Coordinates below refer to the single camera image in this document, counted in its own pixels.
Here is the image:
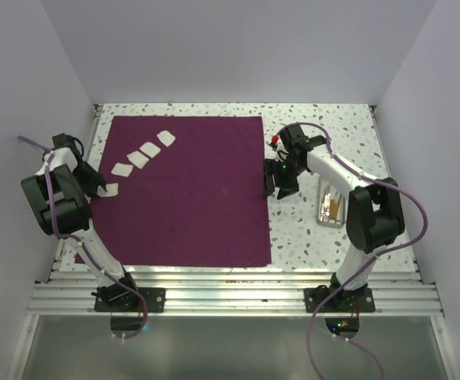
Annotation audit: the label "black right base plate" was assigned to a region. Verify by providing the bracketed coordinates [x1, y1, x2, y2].
[303, 285, 376, 314]

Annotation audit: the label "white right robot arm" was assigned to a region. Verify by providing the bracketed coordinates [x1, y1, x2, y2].
[264, 123, 405, 311]

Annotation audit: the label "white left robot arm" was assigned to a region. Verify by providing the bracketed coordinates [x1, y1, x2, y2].
[18, 133, 141, 311]

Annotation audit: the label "aluminium rail frame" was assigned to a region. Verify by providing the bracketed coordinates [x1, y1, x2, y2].
[6, 103, 452, 380]

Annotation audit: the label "steel instrument tray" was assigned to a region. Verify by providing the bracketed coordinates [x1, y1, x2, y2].
[316, 177, 347, 229]

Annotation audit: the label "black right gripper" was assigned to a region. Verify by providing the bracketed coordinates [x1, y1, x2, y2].
[263, 158, 306, 200]

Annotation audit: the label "purple cloth mat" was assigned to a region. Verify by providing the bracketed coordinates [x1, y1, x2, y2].
[91, 116, 272, 268]

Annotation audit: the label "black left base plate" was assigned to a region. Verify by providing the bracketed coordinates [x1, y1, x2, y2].
[91, 275, 165, 313]

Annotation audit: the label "steel forceps scissors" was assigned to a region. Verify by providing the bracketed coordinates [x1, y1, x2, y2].
[320, 188, 331, 222]

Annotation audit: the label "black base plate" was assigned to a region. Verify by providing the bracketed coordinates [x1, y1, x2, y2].
[303, 285, 376, 314]
[91, 275, 165, 313]

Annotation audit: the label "orange bandage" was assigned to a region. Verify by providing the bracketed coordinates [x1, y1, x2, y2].
[329, 199, 340, 220]

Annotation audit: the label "white gauze pad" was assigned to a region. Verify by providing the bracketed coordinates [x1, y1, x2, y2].
[127, 150, 149, 169]
[97, 183, 119, 198]
[157, 131, 176, 147]
[111, 163, 134, 177]
[139, 142, 161, 158]

